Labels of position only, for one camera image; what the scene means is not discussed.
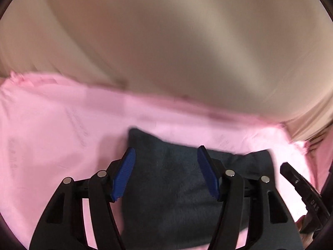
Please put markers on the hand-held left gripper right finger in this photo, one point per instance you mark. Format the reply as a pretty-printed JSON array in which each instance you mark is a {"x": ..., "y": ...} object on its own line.
[{"x": 208, "y": 172}]

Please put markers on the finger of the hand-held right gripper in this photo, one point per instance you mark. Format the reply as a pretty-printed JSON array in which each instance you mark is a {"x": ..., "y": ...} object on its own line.
[{"x": 294, "y": 178}]

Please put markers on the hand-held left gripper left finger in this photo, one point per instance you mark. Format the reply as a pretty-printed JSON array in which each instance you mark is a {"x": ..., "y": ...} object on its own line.
[{"x": 123, "y": 172}]

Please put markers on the dark grey pants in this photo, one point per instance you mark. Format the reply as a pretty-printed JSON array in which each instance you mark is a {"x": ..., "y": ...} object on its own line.
[{"x": 169, "y": 187}]

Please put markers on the person's right hand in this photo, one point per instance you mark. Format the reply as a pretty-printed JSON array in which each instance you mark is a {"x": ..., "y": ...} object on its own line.
[{"x": 301, "y": 225}]

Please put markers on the pink bed sheet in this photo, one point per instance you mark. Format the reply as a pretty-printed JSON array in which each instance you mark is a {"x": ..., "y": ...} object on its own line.
[{"x": 65, "y": 125}]

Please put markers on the beige cloth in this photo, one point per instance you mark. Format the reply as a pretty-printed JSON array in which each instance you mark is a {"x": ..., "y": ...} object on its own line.
[{"x": 166, "y": 36}]

